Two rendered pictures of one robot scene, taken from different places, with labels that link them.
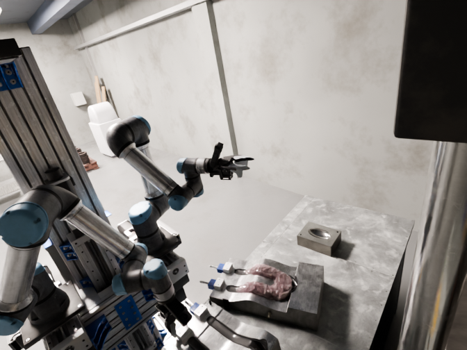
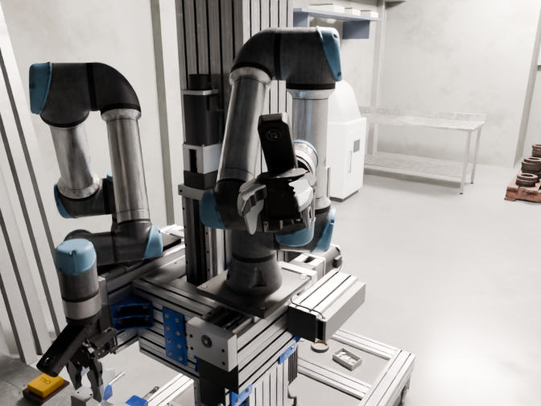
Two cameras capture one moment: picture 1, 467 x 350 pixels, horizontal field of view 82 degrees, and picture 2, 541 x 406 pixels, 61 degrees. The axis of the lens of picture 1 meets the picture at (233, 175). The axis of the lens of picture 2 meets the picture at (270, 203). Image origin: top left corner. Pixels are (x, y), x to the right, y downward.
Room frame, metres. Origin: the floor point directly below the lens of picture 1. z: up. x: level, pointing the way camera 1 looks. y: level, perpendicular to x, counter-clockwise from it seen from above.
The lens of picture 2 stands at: (0.89, -0.60, 1.64)
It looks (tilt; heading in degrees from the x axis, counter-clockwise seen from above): 18 degrees down; 73
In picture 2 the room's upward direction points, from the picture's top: straight up
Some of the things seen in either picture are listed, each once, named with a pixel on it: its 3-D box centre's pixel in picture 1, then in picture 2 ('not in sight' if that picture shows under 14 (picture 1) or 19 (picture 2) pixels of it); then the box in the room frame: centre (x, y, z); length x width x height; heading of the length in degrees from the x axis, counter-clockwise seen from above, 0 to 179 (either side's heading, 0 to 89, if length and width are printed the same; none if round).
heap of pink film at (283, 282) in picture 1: (264, 279); not in sight; (0.92, -0.05, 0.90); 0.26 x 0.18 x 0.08; 63
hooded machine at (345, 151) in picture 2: not in sight; (330, 138); (3.05, 4.26, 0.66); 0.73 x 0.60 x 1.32; 127
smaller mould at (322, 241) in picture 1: (319, 237); not in sight; (1.20, -0.42, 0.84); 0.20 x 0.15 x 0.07; 46
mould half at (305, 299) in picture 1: (266, 285); not in sight; (0.93, -0.06, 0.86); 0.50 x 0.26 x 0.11; 63
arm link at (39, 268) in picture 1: (29, 282); (125, 192); (0.85, 0.87, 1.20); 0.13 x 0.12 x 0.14; 3
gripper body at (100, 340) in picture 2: (168, 303); (89, 333); (0.75, 0.34, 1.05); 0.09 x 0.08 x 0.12; 46
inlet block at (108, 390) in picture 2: (176, 327); (102, 390); (0.76, 0.35, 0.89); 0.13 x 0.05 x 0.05; 46
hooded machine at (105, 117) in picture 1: (107, 129); not in sight; (6.29, 2.67, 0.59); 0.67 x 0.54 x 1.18; 38
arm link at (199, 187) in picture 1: (192, 186); (286, 213); (1.16, 0.20, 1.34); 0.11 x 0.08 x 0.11; 155
